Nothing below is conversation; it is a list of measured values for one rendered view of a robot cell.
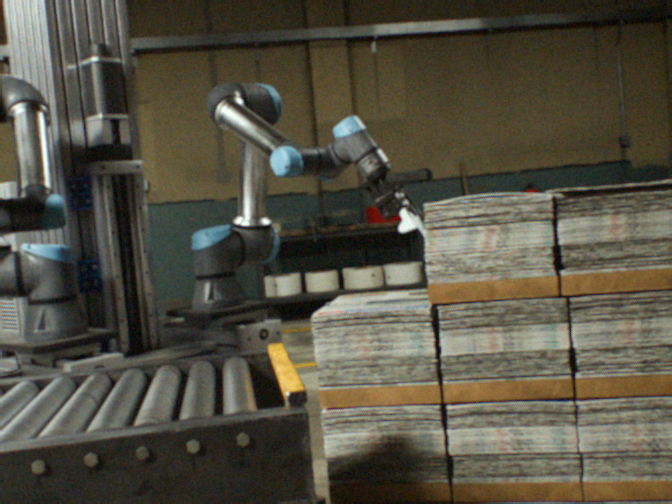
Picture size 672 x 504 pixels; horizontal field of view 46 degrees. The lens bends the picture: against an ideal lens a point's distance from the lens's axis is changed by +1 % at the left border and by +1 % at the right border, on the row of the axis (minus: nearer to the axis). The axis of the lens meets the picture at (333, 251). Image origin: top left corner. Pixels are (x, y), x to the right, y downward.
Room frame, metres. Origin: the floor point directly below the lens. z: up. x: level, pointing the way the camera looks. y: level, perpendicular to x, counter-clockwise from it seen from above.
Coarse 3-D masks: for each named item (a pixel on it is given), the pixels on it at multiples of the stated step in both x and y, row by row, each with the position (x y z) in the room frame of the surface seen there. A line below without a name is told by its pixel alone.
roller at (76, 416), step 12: (84, 384) 1.40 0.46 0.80; (96, 384) 1.40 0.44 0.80; (108, 384) 1.46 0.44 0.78; (72, 396) 1.33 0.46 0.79; (84, 396) 1.30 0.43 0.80; (96, 396) 1.34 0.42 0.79; (72, 408) 1.21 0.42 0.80; (84, 408) 1.24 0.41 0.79; (96, 408) 1.31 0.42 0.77; (60, 420) 1.14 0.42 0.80; (72, 420) 1.15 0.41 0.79; (84, 420) 1.20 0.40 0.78; (48, 432) 1.07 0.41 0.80; (60, 432) 1.08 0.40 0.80; (72, 432) 1.12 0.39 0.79
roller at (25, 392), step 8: (24, 384) 1.45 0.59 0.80; (32, 384) 1.46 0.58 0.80; (8, 392) 1.38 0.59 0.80; (16, 392) 1.38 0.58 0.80; (24, 392) 1.40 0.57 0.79; (32, 392) 1.43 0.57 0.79; (40, 392) 1.48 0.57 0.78; (0, 400) 1.32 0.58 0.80; (8, 400) 1.32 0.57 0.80; (16, 400) 1.34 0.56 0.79; (24, 400) 1.37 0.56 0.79; (32, 400) 1.41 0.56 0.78; (0, 408) 1.27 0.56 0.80; (8, 408) 1.29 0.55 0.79; (16, 408) 1.31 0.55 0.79; (24, 408) 1.35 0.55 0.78; (0, 416) 1.24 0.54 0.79; (8, 416) 1.26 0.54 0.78; (16, 416) 1.30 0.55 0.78; (0, 424) 1.22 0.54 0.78
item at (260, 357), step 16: (240, 352) 1.57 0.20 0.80; (256, 352) 1.56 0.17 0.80; (112, 368) 1.53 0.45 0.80; (128, 368) 1.51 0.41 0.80; (144, 368) 1.51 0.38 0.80; (256, 368) 1.54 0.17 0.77; (272, 368) 1.54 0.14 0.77; (0, 384) 1.48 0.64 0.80; (16, 384) 1.48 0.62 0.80; (48, 384) 1.49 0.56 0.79; (80, 384) 1.49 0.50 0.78; (256, 384) 1.54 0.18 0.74; (272, 384) 1.54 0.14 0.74; (176, 400) 1.52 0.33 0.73; (256, 400) 1.54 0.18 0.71; (272, 400) 1.54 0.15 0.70; (176, 416) 1.52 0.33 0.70
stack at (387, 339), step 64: (320, 320) 1.84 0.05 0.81; (384, 320) 1.81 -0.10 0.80; (448, 320) 1.79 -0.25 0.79; (512, 320) 1.76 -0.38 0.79; (576, 320) 1.73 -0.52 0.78; (640, 320) 1.71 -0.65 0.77; (320, 384) 1.85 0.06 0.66; (384, 384) 1.82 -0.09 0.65; (384, 448) 1.82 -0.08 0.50; (448, 448) 1.93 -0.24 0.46; (512, 448) 1.76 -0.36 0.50; (576, 448) 1.73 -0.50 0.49; (640, 448) 1.70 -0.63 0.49
